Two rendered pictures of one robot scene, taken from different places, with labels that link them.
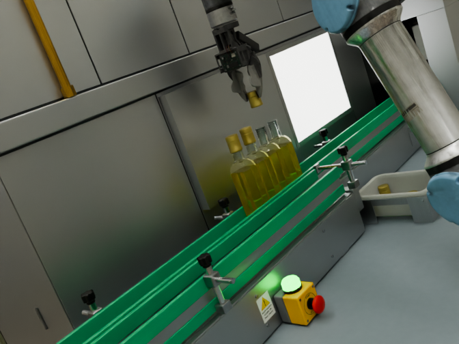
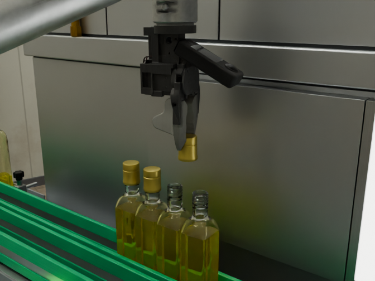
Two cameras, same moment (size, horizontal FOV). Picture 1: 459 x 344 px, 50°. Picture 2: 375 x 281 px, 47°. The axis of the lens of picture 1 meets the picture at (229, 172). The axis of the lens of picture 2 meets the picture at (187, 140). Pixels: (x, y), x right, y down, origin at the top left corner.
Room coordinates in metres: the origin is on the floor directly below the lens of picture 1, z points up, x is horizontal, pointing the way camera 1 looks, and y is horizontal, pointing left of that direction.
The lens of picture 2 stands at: (1.28, -0.88, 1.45)
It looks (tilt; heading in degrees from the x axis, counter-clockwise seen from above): 17 degrees down; 81
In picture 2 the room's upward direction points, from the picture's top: straight up
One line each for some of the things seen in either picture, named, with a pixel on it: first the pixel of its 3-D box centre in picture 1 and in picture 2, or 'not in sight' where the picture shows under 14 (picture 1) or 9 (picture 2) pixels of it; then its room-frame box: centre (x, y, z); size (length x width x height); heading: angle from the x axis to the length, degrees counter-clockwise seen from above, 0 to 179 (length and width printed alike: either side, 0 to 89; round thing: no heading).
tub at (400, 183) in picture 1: (402, 195); not in sight; (1.39, -0.46, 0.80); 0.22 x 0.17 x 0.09; 44
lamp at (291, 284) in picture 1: (290, 283); not in sight; (1.03, -0.04, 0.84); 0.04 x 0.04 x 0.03
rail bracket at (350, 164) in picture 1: (341, 168); not in sight; (1.38, -0.31, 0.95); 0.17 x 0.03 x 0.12; 44
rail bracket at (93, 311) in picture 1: (94, 319); (27, 190); (0.99, 0.38, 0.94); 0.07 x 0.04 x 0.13; 44
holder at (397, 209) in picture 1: (394, 198); not in sight; (1.41, -0.44, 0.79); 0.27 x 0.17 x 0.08; 44
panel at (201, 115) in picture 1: (275, 104); (345, 193); (1.66, -0.22, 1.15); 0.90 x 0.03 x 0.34; 134
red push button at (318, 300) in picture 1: (315, 304); not in sight; (1.00, -0.07, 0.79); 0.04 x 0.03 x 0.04; 134
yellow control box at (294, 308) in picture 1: (298, 303); not in sight; (1.03, -0.04, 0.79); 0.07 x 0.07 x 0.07; 44
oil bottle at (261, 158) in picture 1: (266, 186); (153, 248); (1.33, -0.08, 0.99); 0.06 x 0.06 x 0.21; 45
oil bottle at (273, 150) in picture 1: (277, 177); (175, 257); (1.37, -0.12, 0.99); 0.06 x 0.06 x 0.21; 45
